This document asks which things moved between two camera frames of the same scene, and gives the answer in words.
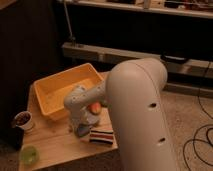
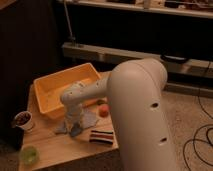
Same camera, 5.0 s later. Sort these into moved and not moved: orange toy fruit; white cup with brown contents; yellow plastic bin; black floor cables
Moved: orange toy fruit
Not moved: yellow plastic bin; black floor cables; white cup with brown contents
